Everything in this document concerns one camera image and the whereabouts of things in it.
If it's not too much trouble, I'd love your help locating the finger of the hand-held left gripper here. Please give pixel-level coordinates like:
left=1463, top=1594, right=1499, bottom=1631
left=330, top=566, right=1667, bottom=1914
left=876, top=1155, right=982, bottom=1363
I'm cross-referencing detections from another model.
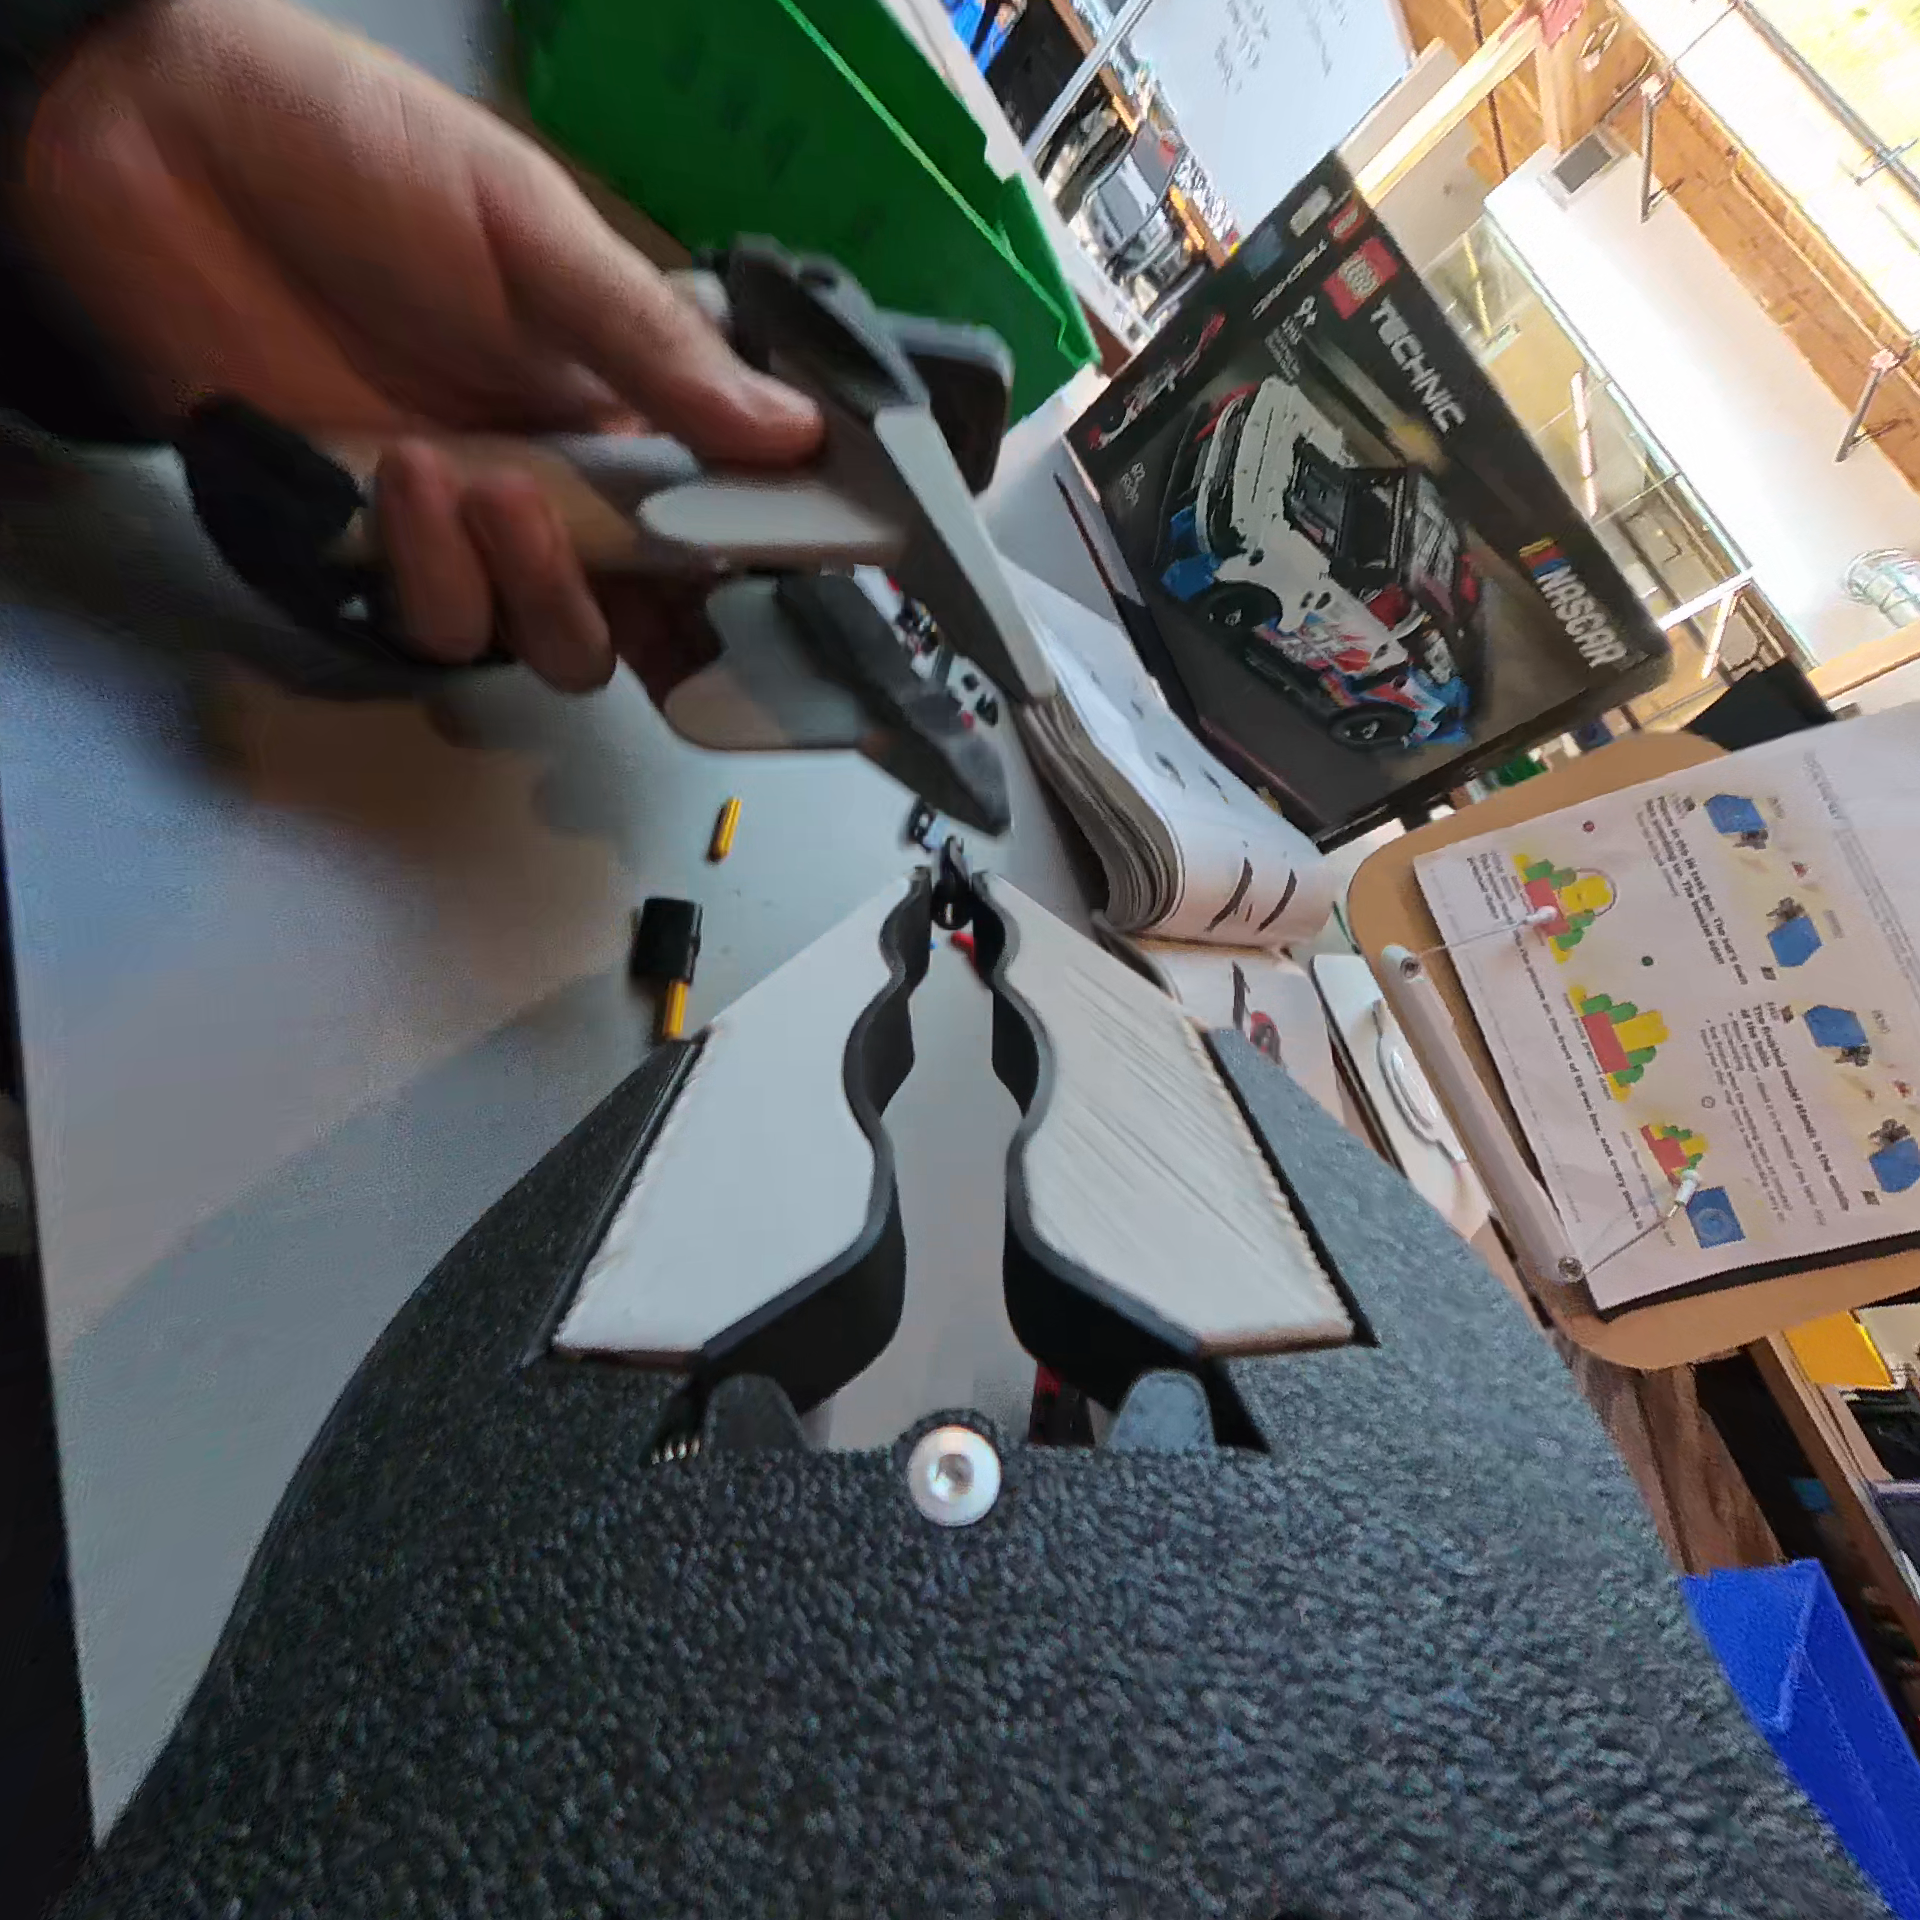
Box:
left=657, top=573, right=1018, bottom=839
left=633, top=406, right=1063, bottom=711

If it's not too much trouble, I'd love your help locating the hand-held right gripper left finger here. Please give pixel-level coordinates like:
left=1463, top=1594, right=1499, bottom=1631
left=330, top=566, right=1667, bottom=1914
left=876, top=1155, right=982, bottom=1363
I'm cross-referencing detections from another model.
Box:
left=551, top=870, right=934, bottom=1409

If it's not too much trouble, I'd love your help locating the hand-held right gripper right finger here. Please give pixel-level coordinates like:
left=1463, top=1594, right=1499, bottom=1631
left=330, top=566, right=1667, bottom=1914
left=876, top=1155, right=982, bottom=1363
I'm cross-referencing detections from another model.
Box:
left=977, top=874, right=1361, bottom=1409

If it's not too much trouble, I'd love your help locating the instruction booklet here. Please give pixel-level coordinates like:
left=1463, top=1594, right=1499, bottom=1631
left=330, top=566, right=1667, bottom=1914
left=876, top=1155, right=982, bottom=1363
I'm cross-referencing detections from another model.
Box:
left=996, top=563, right=1346, bottom=1119

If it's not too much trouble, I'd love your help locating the wood-edged office desk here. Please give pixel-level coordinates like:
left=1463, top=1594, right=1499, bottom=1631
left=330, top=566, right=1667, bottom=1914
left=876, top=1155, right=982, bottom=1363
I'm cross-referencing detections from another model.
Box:
left=885, top=0, right=1162, bottom=349

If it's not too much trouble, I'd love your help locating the person's left hand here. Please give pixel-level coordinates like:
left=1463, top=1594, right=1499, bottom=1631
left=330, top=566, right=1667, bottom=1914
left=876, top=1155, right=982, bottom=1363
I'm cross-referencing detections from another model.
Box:
left=11, top=0, right=830, bottom=695

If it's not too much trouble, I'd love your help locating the green plastic bin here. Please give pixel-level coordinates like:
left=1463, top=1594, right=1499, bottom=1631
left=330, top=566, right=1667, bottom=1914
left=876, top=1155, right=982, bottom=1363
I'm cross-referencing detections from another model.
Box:
left=507, top=0, right=1107, bottom=426

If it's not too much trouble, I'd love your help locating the wooden document stand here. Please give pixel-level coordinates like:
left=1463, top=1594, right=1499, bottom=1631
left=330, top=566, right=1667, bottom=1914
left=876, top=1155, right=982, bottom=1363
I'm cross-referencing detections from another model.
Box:
left=1313, top=703, right=1920, bottom=1374

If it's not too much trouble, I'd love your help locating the black toy car set box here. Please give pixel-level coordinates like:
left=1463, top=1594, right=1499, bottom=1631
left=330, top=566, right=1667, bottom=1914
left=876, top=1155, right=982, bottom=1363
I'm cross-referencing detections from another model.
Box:
left=1063, top=150, right=1678, bottom=846

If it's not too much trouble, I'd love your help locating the whiteboard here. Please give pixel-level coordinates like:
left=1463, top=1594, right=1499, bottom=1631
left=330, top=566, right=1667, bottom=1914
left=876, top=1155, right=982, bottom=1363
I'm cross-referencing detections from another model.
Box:
left=1117, top=0, right=1421, bottom=237

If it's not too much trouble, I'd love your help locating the printed instruction sheet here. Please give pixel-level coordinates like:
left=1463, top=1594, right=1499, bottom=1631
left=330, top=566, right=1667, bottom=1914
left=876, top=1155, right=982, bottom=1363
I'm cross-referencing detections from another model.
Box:
left=1413, top=738, right=1920, bottom=1316

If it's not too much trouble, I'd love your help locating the blue plastic bin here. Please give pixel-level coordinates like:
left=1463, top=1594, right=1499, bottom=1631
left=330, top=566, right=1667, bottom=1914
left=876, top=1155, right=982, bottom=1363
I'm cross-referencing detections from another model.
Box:
left=1681, top=1558, right=1920, bottom=1920

